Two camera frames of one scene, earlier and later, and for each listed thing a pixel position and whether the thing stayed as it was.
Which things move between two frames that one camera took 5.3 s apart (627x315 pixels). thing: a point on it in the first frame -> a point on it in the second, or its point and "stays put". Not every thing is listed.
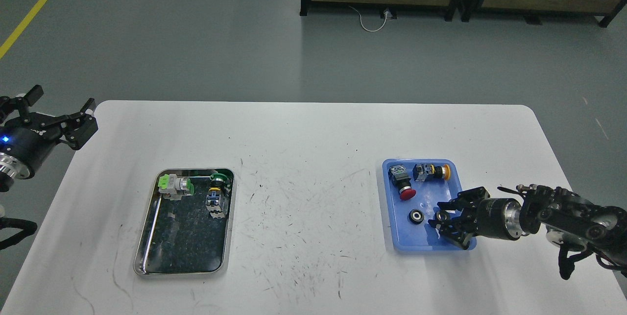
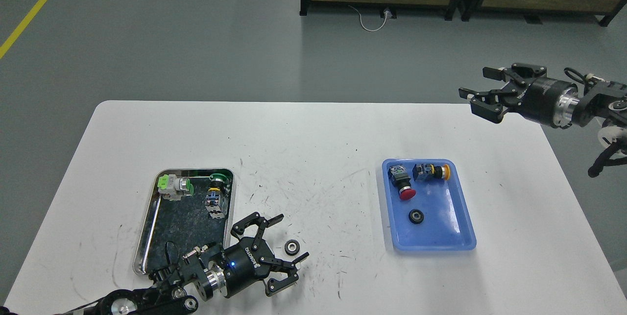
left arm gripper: x=22 y=149 -> x=241 y=263
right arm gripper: x=499 y=217 -> x=550 y=101
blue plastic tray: x=414 y=187 stays put
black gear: x=416 y=216 stays put
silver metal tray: x=188 y=224 stays put
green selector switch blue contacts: x=216 y=201 stays put
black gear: x=442 y=216 -> x=292 y=247
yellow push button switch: x=421 y=172 stays put
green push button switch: x=173 y=188 stays put
